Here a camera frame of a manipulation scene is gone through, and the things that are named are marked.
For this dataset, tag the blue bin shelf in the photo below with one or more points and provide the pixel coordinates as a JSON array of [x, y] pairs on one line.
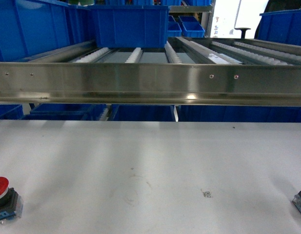
[[213, 113], [161, 113], [89, 112]]

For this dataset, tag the stainless steel shelf front rail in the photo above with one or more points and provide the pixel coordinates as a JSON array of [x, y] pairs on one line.
[[147, 83]]

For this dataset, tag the blue bin lower left shelf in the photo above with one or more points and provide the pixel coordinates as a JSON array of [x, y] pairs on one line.
[[89, 112]]

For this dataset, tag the red mushroom push button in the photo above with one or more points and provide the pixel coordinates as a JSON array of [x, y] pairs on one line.
[[11, 203]]

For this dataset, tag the small QR code sticker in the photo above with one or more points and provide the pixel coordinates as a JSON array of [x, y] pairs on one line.
[[207, 194]]

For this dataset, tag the white roller track right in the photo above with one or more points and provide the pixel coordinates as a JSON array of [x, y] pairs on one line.
[[171, 54]]

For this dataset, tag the blue bin lower right shelf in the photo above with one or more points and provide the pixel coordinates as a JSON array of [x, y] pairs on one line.
[[213, 113]]

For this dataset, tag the blue bin lower middle shelf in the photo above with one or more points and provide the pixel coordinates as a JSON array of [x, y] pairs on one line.
[[161, 113]]

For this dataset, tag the small blue background bin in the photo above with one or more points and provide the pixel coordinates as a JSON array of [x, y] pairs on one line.
[[190, 27], [173, 29]]

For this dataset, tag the blue bin upper right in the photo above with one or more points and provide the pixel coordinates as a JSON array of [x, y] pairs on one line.
[[281, 26]]

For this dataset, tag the small blue background bin left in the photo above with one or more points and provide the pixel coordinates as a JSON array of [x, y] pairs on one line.
[[173, 29]]

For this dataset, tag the white roller track left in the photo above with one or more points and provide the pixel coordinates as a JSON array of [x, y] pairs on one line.
[[93, 56]]

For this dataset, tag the blue bin on upper shelf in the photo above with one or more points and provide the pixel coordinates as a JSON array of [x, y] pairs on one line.
[[130, 26]]

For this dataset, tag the white roller track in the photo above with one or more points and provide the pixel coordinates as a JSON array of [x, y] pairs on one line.
[[171, 54], [93, 56], [135, 56]]

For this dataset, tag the large blue bin upper left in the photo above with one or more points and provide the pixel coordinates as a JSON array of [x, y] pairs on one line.
[[31, 27]]

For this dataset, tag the white roller track middle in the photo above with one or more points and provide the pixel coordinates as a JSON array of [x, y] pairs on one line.
[[135, 56]]

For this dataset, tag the black chair armrest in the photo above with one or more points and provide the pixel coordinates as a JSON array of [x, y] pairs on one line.
[[243, 31]]

